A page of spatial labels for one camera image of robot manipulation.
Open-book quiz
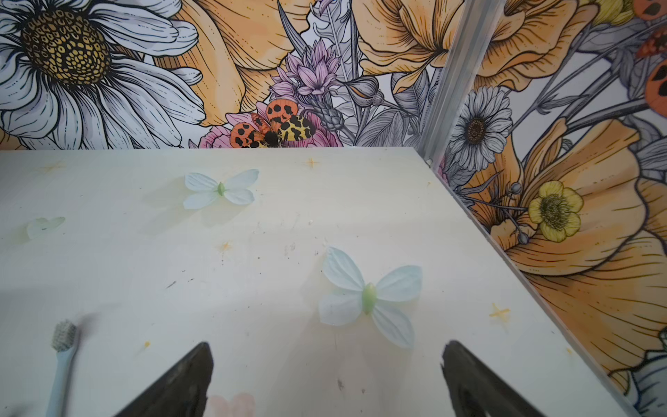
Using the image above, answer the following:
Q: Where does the light blue toothbrush on table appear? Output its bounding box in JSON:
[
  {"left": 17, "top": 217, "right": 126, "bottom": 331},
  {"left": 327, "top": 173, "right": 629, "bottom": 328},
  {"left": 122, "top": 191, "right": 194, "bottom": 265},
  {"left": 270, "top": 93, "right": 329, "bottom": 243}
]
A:
[{"left": 45, "top": 320, "right": 80, "bottom": 417}]

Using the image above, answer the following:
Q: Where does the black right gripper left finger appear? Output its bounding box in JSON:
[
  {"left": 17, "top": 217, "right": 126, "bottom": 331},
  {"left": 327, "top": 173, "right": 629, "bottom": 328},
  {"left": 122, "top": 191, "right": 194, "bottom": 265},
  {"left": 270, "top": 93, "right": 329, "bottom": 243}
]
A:
[{"left": 116, "top": 342, "right": 214, "bottom": 417}]

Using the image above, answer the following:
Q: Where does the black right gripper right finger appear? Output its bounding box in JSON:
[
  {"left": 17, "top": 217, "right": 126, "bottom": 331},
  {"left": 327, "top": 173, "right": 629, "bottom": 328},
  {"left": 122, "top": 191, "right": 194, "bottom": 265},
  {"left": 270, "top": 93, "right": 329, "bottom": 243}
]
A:
[{"left": 441, "top": 340, "right": 544, "bottom": 417}]

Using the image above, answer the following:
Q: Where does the aluminium corner post right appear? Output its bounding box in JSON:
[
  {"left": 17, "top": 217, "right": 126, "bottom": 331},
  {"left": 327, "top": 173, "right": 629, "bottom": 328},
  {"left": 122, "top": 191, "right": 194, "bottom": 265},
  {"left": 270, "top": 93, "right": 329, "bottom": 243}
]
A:
[{"left": 419, "top": 1, "right": 505, "bottom": 172}]

